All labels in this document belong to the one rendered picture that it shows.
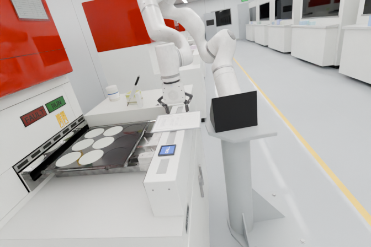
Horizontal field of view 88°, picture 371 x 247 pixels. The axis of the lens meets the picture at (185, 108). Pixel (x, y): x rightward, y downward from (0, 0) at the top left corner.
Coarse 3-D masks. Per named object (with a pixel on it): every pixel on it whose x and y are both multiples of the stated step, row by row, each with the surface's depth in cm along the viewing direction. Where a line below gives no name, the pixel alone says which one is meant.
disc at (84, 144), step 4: (84, 140) 97; (88, 140) 96; (92, 140) 96; (76, 144) 94; (80, 144) 94; (84, 144) 93; (88, 144) 92; (72, 148) 91; (76, 148) 91; (80, 148) 90
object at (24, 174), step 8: (80, 128) 106; (88, 128) 114; (64, 136) 95; (56, 144) 89; (48, 152) 85; (40, 160) 80; (24, 168) 74; (32, 168) 77; (24, 176) 73; (40, 176) 80; (24, 184) 74; (32, 184) 76
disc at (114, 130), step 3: (117, 126) 106; (120, 126) 105; (108, 129) 104; (111, 129) 104; (114, 129) 103; (117, 129) 103; (120, 129) 102; (105, 132) 101; (108, 132) 101; (111, 132) 100; (114, 132) 100; (117, 132) 99; (105, 135) 98; (108, 135) 98; (111, 135) 97
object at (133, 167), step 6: (120, 168) 80; (126, 168) 80; (132, 168) 80; (138, 168) 79; (60, 174) 85; (66, 174) 84; (72, 174) 84; (78, 174) 84; (84, 174) 83; (90, 174) 83; (96, 174) 83
